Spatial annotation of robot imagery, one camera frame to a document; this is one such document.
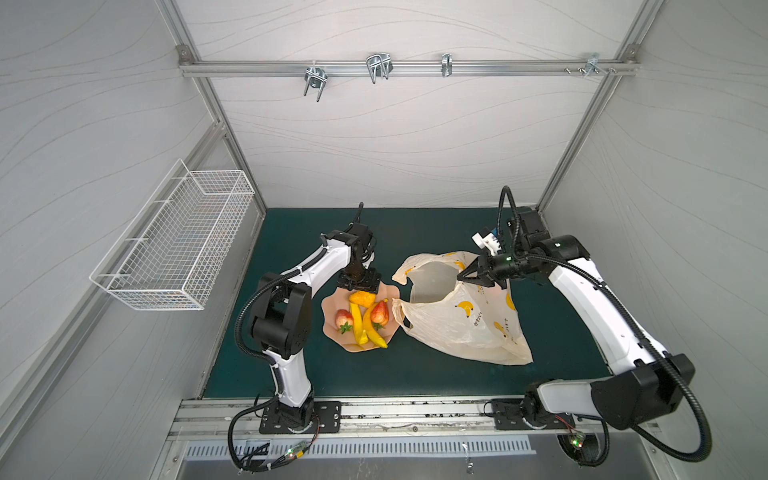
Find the yellow mango fruit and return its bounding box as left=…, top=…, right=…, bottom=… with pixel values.
left=348, top=291, right=376, bottom=309

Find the cream banana print plastic bag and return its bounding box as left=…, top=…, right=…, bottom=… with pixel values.
left=391, top=251, right=533, bottom=366

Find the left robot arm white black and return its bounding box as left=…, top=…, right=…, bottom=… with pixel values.
left=234, top=219, right=380, bottom=429

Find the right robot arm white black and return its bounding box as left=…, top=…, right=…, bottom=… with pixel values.
left=457, top=230, right=713, bottom=463

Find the pink wavy fruit plate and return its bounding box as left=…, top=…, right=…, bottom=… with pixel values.
left=321, top=283, right=400, bottom=353

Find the red peach left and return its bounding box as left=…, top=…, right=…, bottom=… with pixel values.
left=335, top=309, right=354, bottom=334

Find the yellow banana left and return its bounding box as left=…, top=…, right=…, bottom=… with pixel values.
left=350, top=303, right=369, bottom=346

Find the yellow banana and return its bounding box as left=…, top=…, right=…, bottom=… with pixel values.
left=350, top=303, right=369, bottom=346
left=362, top=304, right=388, bottom=349

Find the yellow banana right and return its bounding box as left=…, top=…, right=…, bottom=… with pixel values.
left=362, top=304, right=388, bottom=349

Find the white vent grille strip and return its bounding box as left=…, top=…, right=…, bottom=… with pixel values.
left=184, top=434, right=537, bottom=461

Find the metal u-bolt clamp left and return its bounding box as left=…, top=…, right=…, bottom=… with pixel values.
left=303, top=66, right=328, bottom=102

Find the metal u-bolt clamp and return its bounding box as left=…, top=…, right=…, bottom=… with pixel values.
left=365, top=52, right=393, bottom=84
left=303, top=66, right=328, bottom=102

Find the metal u-bolt clamp middle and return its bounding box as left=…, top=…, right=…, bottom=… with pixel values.
left=365, top=52, right=393, bottom=84

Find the metal bolt clamp right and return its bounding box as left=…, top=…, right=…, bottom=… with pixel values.
left=564, top=53, right=618, bottom=78

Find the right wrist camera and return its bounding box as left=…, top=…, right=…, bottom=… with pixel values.
left=471, top=228, right=502, bottom=256

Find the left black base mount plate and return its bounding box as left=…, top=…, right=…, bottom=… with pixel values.
left=259, top=399, right=341, bottom=435

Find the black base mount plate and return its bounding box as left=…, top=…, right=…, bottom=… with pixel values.
left=259, top=399, right=341, bottom=435
left=483, top=396, right=575, bottom=431

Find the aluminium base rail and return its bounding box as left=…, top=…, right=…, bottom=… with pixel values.
left=167, top=392, right=661, bottom=442

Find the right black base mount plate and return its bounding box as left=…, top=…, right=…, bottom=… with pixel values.
left=483, top=396, right=575, bottom=431

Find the left black base cable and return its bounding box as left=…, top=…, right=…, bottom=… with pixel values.
left=226, top=397, right=322, bottom=473

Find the black base cable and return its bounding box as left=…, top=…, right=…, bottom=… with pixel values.
left=226, top=397, right=322, bottom=473
left=556, top=410, right=611, bottom=468

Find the right black base cable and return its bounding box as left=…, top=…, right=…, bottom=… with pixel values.
left=556, top=410, right=611, bottom=468

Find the white wire basket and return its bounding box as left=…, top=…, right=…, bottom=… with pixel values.
left=89, top=159, right=254, bottom=311

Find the small metal bracket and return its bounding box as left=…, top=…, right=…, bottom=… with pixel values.
left=441, top=53, right=453, bottom=78

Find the aluminium crossbar rail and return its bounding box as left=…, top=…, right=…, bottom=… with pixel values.
left=180, top=57, right=640, bottom=78

